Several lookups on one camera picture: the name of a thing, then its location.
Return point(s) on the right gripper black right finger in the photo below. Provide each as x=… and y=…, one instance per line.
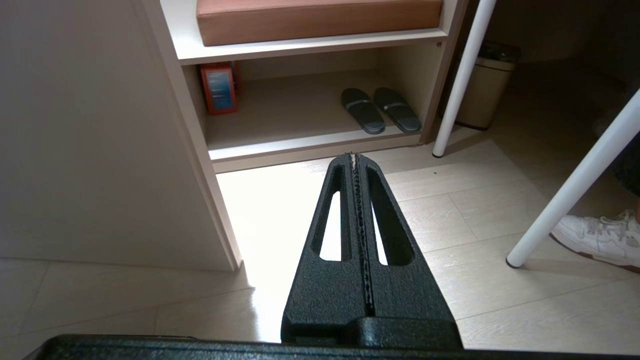
x=415, y=310

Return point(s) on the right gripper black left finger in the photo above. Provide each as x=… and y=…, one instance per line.
x=325, y=300

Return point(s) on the white room door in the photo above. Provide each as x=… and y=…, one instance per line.
x=90, y=150

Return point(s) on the cream bench shelf cabinet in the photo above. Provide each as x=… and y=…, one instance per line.
x=300, y=145

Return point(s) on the black slipper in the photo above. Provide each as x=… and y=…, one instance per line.
x=362, y=112
x=400, y=112

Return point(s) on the white sneaker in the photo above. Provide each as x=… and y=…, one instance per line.
x=600, y=237

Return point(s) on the white table with round legs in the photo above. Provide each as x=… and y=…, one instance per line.
x=575, y=190

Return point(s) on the grey waste bin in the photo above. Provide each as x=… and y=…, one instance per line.
x=487, y=90

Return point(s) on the orange box with blue label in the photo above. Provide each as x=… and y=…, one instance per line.
x=219, y=90

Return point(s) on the brown bench cushion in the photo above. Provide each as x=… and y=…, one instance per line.
x=320, y=20

